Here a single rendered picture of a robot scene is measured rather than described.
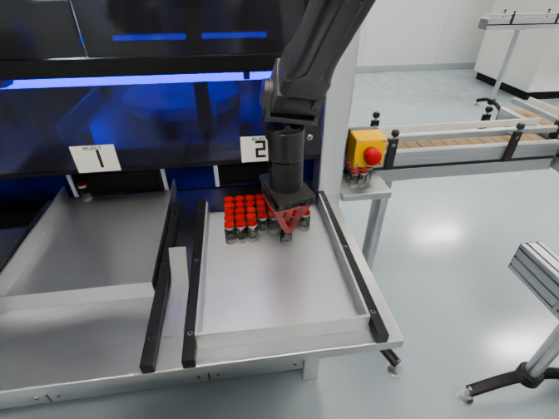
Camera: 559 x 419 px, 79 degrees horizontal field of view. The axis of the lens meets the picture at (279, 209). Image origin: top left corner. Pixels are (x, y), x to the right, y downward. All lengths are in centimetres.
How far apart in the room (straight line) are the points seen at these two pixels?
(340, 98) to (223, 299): 46
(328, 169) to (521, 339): 137
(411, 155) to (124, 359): 82
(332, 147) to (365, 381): 104
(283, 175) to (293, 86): 15
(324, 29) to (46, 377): 57
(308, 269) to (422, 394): 103
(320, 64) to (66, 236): 63
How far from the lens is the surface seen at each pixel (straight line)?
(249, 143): 74
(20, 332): 69
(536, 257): 143
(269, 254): 67
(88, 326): 64
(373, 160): 78
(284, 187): 55
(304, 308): 58
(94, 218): 86
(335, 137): 77
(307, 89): 46
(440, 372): 166
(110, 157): 78
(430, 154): 103
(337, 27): 38
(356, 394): 151
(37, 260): 80
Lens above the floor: 134
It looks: 36 degrees down
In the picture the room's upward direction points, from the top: straight up
